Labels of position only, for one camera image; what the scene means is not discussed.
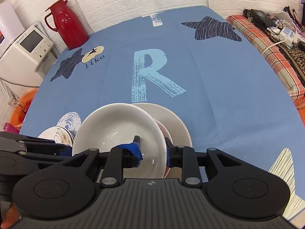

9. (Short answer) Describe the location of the floral red rim bowl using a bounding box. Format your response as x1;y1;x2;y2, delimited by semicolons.
72;103;166;179

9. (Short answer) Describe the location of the white floral plate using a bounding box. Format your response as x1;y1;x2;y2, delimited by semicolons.
38;126;74;146

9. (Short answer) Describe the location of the brown patterned cloth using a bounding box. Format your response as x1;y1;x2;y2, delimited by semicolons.
279;44;305;86

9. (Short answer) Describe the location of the red thermos jug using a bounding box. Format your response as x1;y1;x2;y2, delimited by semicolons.
44;0;89;50

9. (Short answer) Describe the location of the white water purifier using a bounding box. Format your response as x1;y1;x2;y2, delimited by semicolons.
0;2;25;56

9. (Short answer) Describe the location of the white appliance with screen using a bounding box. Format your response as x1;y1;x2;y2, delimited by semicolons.
1;25;56;88

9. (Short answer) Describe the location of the white power strip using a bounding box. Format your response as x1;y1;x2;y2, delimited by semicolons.
275;27;304;49

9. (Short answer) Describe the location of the left hand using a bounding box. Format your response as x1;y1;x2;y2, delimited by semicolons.
1;201;21;229

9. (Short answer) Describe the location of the red gold bowl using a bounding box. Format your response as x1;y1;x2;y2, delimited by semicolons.
155;119;172;178

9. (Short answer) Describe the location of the blue patterned tablecloth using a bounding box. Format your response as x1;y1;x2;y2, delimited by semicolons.
21;6;304;219

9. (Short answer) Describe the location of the orange checkered cloth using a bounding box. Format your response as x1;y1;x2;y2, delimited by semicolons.
226;15;304;109

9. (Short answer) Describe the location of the pink plastic cup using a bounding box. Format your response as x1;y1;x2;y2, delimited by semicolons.
3;123;20;134

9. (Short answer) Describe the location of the orange plastic basin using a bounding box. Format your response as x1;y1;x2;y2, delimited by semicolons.
9;88;38;130

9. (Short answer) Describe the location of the large white bowl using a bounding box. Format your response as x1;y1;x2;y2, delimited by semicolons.
124;103;192;178

